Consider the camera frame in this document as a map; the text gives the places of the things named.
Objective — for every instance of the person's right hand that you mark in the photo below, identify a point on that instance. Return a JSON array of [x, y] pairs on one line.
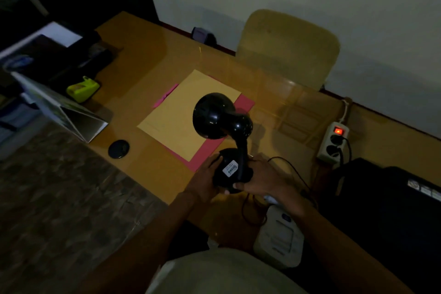
[[267, 180]]

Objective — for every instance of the person's left hand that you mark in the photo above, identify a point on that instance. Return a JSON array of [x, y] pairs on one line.
[[201, 181]]

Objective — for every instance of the person's right thumb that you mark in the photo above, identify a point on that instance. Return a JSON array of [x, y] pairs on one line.
[[241, 186]]

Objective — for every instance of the person's left thumb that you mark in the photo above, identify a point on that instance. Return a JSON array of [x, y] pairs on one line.
[[216, 160]]

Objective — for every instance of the black desk lamp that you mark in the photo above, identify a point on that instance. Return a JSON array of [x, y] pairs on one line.
[[225, 138]]

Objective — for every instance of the person's left forearm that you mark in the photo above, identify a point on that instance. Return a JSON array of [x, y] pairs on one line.
[[137, 252]]

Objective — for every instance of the person's right forearm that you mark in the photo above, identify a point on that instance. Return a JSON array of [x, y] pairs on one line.
[[344, 252]]

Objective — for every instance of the pink paper folder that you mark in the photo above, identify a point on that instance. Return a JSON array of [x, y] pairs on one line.
[[220, 132]]

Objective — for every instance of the tan manila envelope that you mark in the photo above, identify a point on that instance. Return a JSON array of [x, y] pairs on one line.
[[187, 114]]

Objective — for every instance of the white small device box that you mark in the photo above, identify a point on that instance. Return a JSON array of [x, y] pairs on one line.
[[279, 235]]

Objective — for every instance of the person's light trousers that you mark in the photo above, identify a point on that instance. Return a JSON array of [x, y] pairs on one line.
[[224, 273]]

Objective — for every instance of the round black disc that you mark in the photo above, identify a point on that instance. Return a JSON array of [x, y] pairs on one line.
[[119, 149]]

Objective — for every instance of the white power strip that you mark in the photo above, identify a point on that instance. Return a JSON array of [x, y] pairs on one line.
[[333, 143]]

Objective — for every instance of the beige chair backrest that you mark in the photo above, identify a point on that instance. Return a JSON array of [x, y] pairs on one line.
[[287, 49]]

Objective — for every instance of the black printer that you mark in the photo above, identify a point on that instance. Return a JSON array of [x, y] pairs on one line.
[[382, 221]]

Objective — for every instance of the yellow-green tape dispenser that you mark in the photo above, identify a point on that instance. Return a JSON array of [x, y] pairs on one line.
[[82, 88]]

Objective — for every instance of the white desk calendar stand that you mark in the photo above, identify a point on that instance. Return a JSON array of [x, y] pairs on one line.
[[60, 109]]

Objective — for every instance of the black desk organizer tray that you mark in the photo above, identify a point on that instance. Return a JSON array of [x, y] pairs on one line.
[[58, 59]]

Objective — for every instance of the white paper sheet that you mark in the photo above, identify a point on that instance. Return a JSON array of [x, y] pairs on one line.
[[55, 33]]

